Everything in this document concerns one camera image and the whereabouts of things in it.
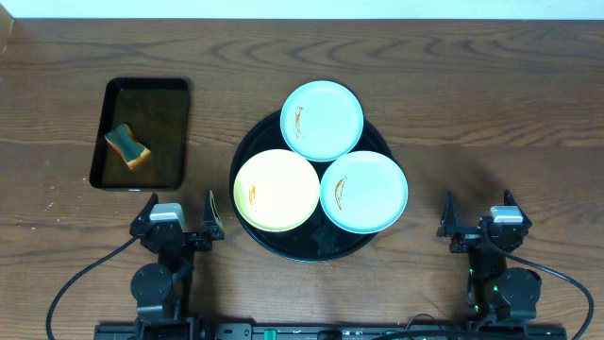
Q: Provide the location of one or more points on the light blue plate top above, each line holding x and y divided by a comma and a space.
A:
321, 120

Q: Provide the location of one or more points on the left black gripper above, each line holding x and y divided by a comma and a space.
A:
187, 236

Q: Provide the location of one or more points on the light blue plate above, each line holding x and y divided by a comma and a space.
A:
321, 120
364, 192

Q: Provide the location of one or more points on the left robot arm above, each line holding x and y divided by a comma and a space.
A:
162, 288

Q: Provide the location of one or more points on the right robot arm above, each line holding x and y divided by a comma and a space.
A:
502, 297

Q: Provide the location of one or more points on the yellow plate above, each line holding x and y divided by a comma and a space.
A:
276, 190

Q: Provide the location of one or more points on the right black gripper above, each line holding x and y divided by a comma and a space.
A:
473, 229

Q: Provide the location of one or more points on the round black serving tray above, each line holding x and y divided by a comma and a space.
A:
317, 239

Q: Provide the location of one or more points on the light blue plate right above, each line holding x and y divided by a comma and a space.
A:
364, 192

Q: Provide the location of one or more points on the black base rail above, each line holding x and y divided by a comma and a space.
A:
245, 331

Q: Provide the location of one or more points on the green and orange sponge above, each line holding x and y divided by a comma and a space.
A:
123, 141

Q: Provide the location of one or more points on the black rectangular water tray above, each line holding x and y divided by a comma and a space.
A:
156, 111

